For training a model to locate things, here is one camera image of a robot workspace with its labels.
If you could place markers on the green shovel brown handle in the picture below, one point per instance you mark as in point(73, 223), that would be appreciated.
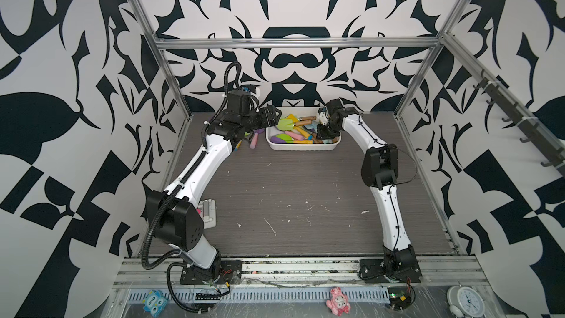
point(284, 123)

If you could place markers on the white brush block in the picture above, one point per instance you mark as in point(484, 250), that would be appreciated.
point(207, 211)

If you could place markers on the white alarm clock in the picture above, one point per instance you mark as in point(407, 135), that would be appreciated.
point(464, 301)

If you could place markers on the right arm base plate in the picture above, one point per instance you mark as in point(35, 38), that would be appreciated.
point(382, 271)

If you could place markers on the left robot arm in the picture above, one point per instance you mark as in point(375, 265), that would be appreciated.
point(175, 226)

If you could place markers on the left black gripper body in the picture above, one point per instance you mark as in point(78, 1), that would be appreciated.
point(255, 122)

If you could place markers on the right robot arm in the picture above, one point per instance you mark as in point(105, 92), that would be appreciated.
point(379, 171)

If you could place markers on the pink bear toy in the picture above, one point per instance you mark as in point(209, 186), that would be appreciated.
point(338, 303)

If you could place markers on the small green circuit board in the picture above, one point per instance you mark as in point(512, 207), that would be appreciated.
point(400, 299)

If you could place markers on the blue owl toy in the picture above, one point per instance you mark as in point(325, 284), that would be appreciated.
point(155, 302)

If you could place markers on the purple shovel pink handle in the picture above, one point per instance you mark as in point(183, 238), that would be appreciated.
point(255, 138)

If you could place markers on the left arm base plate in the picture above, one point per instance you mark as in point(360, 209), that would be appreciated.
point(220, 272)

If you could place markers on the black wall hook rack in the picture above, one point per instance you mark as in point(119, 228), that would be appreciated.
point(534, 131)

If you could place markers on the white slotted cable duct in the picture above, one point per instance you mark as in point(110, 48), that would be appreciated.
point(375, 294)

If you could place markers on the yellow toy shovel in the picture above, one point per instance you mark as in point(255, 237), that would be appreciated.
point(298, 126)

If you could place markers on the white plastic storage box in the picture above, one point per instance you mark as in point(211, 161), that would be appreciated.
point(271, 132)

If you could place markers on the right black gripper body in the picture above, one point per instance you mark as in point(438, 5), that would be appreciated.
point(327, 129)

